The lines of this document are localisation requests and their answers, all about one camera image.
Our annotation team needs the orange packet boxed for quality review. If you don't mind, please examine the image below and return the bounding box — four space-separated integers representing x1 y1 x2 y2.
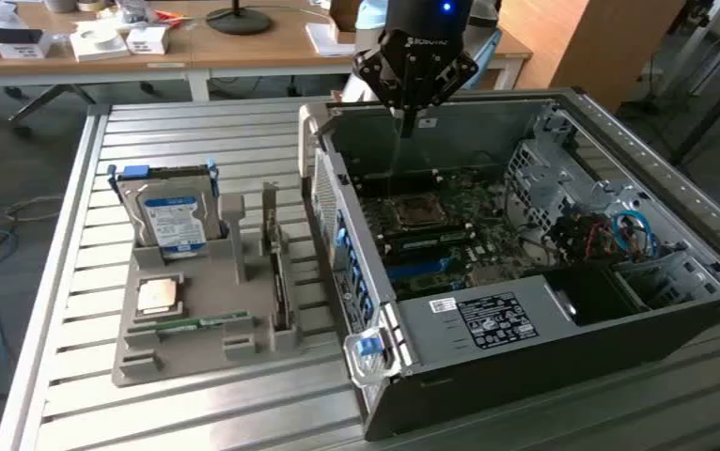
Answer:
153 9 187 29

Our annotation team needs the white box with tape roll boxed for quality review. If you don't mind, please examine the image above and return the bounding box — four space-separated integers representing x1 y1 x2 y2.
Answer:
71 21 131 62

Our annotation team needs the grey metal disk bay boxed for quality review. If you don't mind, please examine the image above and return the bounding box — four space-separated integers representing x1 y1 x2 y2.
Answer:
613 248 720 311

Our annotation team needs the hard disk in blue carrier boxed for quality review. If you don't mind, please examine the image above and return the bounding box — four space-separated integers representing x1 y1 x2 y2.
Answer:
107 159 222 259

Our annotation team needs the green motherboard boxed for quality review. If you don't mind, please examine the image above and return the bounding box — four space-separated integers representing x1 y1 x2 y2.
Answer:
357 168 549 302

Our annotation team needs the grey floor cable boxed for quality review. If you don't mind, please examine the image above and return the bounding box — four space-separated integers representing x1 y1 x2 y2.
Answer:
0 194 64 225

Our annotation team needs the metal CPU socket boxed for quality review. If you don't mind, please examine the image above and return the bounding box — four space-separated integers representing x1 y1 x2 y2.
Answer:
384 193 450 229

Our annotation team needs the grey plastic parts rack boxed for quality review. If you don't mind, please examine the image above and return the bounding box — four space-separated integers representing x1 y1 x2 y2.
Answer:
112 180 311 389

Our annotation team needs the grey power supply with label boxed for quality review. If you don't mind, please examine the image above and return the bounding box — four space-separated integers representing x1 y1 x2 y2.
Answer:
394 274 579 367

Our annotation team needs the red and black wire bundle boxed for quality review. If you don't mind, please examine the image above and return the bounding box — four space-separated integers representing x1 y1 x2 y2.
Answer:
547 213 619 264

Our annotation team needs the brown cardboard box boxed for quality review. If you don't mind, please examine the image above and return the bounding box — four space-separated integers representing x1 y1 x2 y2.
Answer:
328 0 361 33

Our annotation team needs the wooden desk white frame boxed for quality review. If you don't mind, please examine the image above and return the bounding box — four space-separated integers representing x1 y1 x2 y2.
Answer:
190 0 535 102
0 0 195 90

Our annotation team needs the open black PC case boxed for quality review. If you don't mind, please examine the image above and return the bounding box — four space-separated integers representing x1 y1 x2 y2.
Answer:
297 86 720 443

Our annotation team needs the small white labelled box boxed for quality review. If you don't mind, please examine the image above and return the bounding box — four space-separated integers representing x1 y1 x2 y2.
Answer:
126 26 171 55

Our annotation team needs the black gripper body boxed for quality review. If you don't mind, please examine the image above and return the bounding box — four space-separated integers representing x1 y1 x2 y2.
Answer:
377 0 468 110

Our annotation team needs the blue expansion slot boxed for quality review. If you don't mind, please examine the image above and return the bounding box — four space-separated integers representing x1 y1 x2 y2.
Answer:
388 260 450 279

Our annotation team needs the white box with black lid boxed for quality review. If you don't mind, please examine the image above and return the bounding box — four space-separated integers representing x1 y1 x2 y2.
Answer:
0 28 54 60

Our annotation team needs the clear case handle blue clip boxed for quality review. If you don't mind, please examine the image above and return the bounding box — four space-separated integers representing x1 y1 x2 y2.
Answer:
341 326 401 387

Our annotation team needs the white paper stack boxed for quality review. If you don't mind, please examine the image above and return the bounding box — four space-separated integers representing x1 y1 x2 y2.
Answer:
305 22 357 57

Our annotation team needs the blue disk wire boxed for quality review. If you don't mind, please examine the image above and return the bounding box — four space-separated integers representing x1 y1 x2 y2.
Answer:
609 210 663 262

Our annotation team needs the wooden cabinet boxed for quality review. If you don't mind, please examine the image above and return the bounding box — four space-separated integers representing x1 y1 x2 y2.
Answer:
498 0 691 114

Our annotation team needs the silver CPU chip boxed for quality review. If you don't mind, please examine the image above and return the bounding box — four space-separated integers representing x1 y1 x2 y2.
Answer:
137 277 183 315

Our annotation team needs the black round lamp base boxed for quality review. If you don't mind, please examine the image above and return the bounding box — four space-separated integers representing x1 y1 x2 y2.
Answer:
205 0 273 37

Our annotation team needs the green RAM stick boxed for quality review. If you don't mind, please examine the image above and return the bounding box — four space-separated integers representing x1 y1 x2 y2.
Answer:
390 229 472 250
129 309 253 335

